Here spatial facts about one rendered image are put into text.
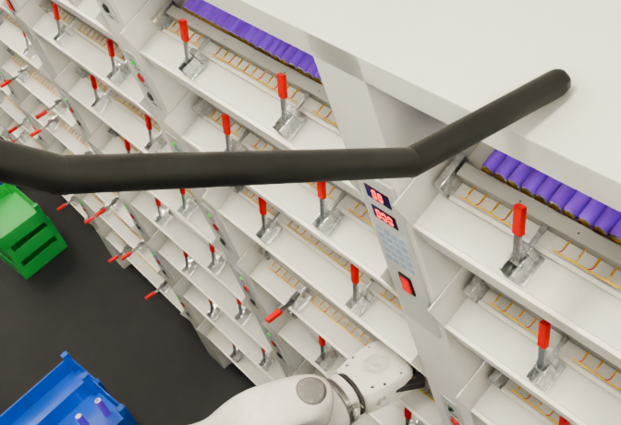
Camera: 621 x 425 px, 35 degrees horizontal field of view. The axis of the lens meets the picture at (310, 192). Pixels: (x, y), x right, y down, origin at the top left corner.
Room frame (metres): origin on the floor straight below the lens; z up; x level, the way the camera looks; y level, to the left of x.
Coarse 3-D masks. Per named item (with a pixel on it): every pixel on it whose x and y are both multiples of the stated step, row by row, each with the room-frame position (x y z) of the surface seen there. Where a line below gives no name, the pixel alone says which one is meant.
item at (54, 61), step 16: (16, 0) 2.14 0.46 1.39; (32, 32) 2.14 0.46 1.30; (48, 48) 2.14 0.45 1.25; (48, 64) 2.16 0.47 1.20; (64, 64) 2.15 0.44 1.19; (80, 112) 2.14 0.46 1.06; (80, 128) 2.21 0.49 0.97; (96, 128) 2.14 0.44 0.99; (144, 224) 2.14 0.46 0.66; (144, 240) 2.21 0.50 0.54; (160, 256) 2.14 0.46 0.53; (176, 272) 2.14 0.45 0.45; (192, 320) 2.18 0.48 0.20; (208, 352) 2.22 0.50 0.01; (224, 368) 2.14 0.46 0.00
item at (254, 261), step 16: (256, 256) 1.50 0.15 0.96; (256, 272) 1.49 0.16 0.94; (272, 272) 1.46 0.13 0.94; (272, 288) 1.43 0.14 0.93; (288, 288) 1.40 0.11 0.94; (304, 320) 1.32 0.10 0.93; (320, 320) 1.29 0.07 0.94; (336, 320) 1.27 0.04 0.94; (336, 336) 1.24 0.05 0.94; (352, 336) 1.22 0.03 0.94; (352, 352) 1.19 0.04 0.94; (400, 400) 1.06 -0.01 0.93; (416, 400) 1.04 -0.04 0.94; (416, 416) 1.01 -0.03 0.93; (432, 416) 1.00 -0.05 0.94
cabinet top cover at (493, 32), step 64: (256, 0) 1.04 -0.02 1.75; (320, 0) 0.98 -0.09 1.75; (384, 0) 0.93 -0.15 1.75; (448, 0) 0.88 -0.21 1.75; (512, 0) 0.84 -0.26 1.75; (576, 0) 0.80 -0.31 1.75; (384, 64) 0.82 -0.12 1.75; (448, 64) 0.78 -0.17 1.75; (512, 64) 0.74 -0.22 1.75; (576, 64) 0.70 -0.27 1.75; (512, 128) 0.65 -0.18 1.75; (576, 128) 0.62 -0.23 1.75
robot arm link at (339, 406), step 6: (336, 396) 0.99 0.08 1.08; (336, 402) 0.99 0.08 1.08; (342, 402) 0.99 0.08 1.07; (336, 408) 0.98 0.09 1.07; (342, 408) 0.98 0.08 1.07; (336, 414) 0.97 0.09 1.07; (342, 414) 0.97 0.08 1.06; (348, 414) 0.98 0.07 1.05; (330, 420) 0.96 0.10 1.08; (336, 420) 0.97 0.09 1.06; (342, 420) 0.97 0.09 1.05; (348, 420) 0.97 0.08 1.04
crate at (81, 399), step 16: (80, 384) 1.85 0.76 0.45; (96, 384) 1.83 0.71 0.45; (64, 400) 1.82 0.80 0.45; (80, 400) 1.84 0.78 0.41; (112, 400) 1.77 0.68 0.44; (48, 416) 1.80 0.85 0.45; (64, 416) 1.81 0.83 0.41; (96, 416) 1.77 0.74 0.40; (112, 416) 1.75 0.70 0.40; (128, 416) 1.69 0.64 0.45
